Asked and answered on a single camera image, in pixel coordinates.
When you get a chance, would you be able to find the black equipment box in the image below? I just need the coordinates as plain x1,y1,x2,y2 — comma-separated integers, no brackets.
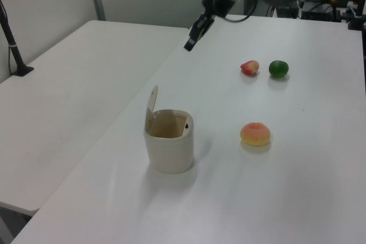
299,0,344,22

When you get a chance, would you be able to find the thin black pole cable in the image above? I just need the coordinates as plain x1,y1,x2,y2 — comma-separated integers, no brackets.
7,44,14,75

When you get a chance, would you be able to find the red toy strawberry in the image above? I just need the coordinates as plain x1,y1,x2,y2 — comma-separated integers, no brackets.
240,60,260,76

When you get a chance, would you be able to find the green toy lime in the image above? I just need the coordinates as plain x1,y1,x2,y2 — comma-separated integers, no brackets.
268,60,289,79

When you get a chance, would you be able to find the black pole with base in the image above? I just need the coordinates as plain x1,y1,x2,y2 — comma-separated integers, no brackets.
0,0,34,77

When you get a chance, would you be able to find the black camera stand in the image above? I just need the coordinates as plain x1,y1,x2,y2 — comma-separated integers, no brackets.
345,0,366,31

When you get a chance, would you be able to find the beige garbage bin with lid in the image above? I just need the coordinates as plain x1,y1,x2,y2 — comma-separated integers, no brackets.
143,85,195,174

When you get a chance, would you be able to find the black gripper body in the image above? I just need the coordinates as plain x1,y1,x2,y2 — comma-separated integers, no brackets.
201,0,241,21

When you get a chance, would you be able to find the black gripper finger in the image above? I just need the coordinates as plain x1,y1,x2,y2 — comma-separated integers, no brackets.
197,17,216,41
184,12,209,53

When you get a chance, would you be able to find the orange pink toy peach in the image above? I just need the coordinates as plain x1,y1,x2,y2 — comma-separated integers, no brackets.
240,122,271,146

